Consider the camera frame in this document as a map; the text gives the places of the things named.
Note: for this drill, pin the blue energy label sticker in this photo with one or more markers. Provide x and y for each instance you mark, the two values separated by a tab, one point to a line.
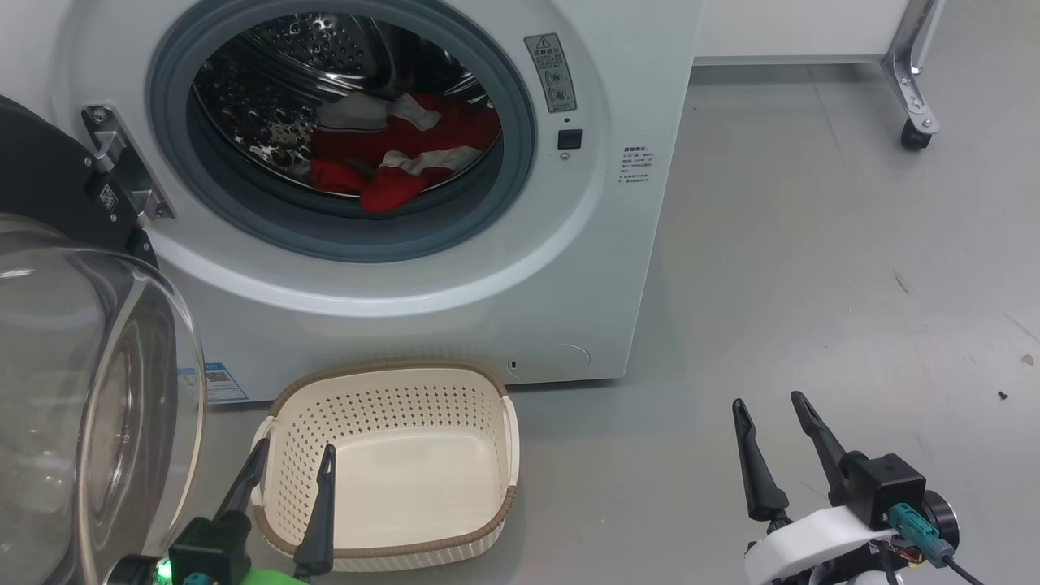
215	383

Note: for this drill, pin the black door latch slot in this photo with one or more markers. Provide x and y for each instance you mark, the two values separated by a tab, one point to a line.
569	139

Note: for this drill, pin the white front-load washing machine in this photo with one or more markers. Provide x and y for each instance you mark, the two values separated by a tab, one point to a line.
455	276

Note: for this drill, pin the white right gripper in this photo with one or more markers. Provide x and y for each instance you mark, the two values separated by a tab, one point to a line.
804	544

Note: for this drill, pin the white partition panel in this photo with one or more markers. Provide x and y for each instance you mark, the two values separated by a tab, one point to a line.
796	28

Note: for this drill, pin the printed text notice sticker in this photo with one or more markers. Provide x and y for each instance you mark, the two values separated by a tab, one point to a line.
635	165

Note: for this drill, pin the washing machine glass door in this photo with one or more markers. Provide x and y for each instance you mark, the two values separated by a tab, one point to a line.
89	390

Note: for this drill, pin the red and white garment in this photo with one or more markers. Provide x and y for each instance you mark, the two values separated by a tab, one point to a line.
406	150

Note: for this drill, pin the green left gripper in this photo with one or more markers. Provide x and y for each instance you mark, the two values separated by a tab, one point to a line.
272	578

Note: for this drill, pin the grey warning sticker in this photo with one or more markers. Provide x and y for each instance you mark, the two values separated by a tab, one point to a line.
551	73

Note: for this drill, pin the metal partition leg with caster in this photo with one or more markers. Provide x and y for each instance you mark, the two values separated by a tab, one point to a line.
914	81

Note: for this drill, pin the silver metal door hinge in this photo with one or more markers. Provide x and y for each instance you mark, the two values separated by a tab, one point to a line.
122	162

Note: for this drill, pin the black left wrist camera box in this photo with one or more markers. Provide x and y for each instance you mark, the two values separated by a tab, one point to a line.
207	548

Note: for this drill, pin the steel perforated washer drum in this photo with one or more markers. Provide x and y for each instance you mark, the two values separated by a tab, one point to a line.
260	106

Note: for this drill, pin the cream perforated laundry basket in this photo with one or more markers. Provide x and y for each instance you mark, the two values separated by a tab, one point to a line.
390	463

